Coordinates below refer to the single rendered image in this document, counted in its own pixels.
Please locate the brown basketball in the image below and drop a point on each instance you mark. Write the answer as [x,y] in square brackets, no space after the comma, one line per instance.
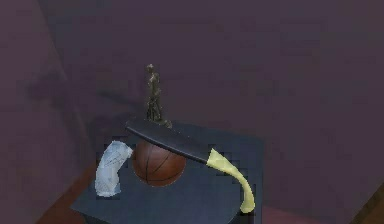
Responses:
[156,166]

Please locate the dark bronze figure statue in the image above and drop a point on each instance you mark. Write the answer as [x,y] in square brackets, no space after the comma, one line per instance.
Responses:
[153,96]

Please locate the dark blue square table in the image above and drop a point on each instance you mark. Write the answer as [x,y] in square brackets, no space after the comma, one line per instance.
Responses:
[196,196]

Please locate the pale blue crumpled cloth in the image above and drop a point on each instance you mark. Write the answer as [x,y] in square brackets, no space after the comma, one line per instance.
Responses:
[110,170]

